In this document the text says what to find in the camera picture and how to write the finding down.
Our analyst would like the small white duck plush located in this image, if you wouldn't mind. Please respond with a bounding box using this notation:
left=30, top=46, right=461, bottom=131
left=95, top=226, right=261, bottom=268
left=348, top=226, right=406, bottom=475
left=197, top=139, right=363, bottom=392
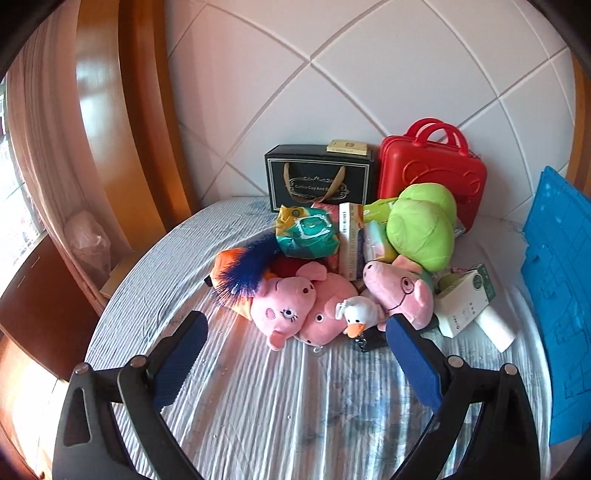
left=335, top=296, right=385, bottom=339

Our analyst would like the wooden headboard frame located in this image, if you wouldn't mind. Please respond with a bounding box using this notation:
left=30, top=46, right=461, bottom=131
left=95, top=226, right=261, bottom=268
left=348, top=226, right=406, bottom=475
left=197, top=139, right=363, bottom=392
left=76, top=1, right=199, bottom=250

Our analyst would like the teal wet wipes pack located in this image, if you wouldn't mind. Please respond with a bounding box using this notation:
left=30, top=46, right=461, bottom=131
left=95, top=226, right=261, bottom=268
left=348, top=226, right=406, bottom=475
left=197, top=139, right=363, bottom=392
left=276, top=206, right=339, bottom=260

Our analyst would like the pink curtain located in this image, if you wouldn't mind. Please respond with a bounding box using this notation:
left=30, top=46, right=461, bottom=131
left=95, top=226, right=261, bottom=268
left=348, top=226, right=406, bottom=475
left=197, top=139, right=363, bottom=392
left=7, top=22, right=130, bottom=312

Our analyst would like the green white small box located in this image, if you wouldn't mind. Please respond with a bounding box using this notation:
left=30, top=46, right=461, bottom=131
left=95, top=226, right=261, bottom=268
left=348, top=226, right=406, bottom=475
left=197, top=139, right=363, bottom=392
left=434, top=263, right=496, bottom=338

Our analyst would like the tall colourful carton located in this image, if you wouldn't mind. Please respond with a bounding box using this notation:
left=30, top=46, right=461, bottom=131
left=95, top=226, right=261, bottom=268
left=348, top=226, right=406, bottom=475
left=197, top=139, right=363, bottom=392
left=339, top=202, right=365, bottom=281

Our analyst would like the green plush toy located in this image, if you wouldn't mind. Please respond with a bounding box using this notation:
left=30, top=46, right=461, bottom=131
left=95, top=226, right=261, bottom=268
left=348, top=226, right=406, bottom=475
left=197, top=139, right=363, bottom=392
left=363, top=183, right=457, bottom=272

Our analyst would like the blue plastic storage crate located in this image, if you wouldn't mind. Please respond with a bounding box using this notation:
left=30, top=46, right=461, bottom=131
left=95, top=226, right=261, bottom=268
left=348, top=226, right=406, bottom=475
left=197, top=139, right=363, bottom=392
left=522, top=166, right=591, bottom=445

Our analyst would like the pink pig plush teal dress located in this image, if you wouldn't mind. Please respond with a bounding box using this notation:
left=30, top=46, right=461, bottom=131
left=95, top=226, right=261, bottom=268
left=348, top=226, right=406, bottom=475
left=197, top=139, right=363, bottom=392
left=363, top=255, right=434, bottom=330

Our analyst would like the dark green gift box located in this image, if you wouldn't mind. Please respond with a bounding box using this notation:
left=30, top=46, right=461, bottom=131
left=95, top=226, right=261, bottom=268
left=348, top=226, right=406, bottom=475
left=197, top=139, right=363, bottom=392
left=264, top=144, right=378, bottom=212

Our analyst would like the orange blue feather plush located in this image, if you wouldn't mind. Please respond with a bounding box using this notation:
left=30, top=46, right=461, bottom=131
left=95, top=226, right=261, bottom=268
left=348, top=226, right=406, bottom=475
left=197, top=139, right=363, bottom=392
left=204, top=231, right=280, bottom=320

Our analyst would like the small gold box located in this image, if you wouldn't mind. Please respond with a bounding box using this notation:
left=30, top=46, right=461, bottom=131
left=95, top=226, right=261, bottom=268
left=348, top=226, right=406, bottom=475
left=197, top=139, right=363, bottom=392
left=325, top=140, right=369, bottom=156

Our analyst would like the red toy suitcase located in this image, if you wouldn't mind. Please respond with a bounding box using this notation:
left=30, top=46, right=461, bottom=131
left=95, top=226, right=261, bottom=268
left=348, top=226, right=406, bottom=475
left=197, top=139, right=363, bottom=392
left=378, top=118, right=488, bottom=230

